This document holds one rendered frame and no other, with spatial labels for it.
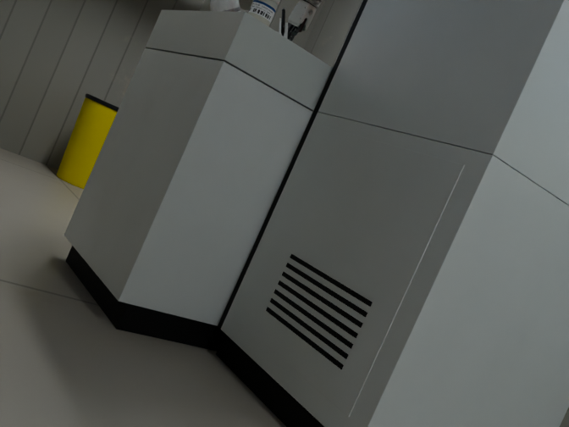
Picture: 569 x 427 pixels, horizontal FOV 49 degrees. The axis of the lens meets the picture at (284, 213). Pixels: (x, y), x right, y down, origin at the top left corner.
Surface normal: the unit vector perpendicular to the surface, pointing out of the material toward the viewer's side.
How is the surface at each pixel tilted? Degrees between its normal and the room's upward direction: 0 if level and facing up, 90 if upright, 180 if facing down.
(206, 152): 90
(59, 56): 90
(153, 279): 90
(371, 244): 90
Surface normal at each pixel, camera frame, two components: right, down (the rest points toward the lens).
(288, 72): 0.53, 0.27
